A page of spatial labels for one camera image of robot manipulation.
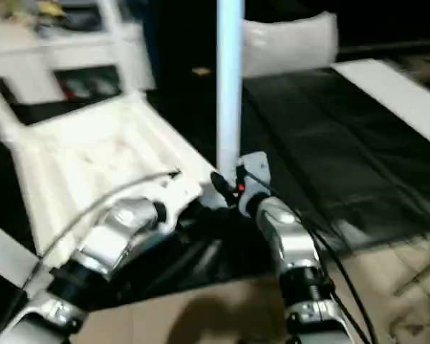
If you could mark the white sideboard with glass doors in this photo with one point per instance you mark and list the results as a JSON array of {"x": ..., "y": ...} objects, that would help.
[{"x": 21, "y": 64}]

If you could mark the white plastic table top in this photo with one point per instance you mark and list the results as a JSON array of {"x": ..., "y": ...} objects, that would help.
[{"x": 93, "y": 143}]

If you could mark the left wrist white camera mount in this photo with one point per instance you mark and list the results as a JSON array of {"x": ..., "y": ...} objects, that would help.
[{"x": 179, "y": 193}]

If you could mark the white flat board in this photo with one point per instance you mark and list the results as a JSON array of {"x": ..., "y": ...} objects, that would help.
[{"x": 380, "y": 86}]

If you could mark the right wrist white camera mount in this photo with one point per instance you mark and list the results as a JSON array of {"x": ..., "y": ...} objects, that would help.
[{"x": 254, "y": 165}]

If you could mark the white plastic table leg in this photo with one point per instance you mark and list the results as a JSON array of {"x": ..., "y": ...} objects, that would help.
[
  {"x": 120, "y": 36},
  {"x": 3, "y": 247},
  {"x": 3, "y": 111},
  {"x": 229, "y": 89}
]

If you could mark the yellow and black device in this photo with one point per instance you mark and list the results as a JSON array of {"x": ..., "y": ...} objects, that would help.
[{"x": 50, "y": 8}]

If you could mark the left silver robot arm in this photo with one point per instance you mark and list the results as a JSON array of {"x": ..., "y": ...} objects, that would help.
[{"x": 111, "y": 233}]

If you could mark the black work surface mat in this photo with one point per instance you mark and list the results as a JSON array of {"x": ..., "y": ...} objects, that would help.
[{"x": 326, "y": 143}]

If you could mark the grey pillow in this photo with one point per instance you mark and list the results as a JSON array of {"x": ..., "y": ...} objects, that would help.
[{"x": 290, "y": 43}]

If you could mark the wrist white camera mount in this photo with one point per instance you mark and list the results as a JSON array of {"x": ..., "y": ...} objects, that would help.
[
  {"x": 179, "y": 193},
  {"x": 254, "y": 165}
]

